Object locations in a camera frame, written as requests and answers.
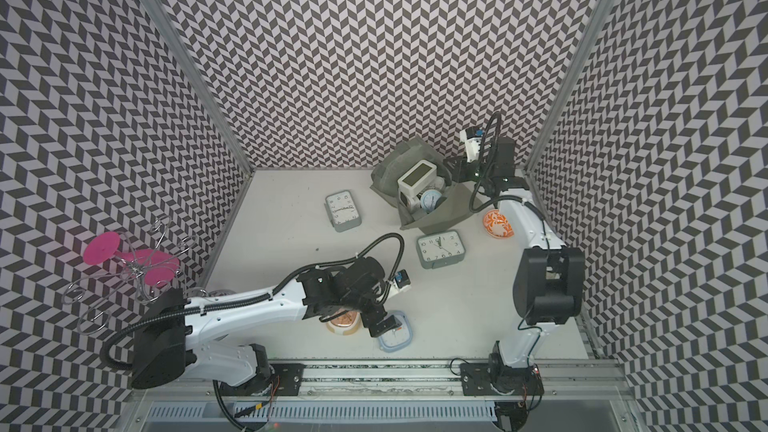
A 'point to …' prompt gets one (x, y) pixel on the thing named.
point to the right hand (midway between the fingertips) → (446, 164)
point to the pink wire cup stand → (145, 270)
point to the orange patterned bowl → (497, 224)
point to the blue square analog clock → (399, 338)
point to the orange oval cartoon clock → (345, 324)
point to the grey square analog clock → (342, 211)
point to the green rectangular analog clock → (440, 249)
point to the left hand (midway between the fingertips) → (389, 309)
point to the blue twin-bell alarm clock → (431, 199)
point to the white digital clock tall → (411, 182)
